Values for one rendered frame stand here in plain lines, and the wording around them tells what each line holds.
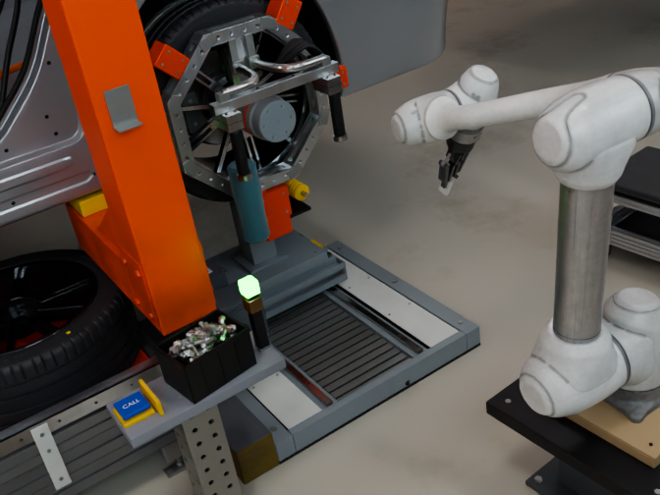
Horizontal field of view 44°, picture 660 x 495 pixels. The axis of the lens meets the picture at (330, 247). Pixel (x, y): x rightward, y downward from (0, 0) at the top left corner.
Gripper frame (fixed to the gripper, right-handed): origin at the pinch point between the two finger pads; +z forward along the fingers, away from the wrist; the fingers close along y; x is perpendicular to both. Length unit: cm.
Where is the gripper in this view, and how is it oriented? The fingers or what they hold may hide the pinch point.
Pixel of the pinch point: (446, 185)
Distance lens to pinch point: 231.9
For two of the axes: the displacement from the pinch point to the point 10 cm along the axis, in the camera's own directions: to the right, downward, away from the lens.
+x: -7.1, -6.0, 3.5
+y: 6.9, -5.3, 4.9
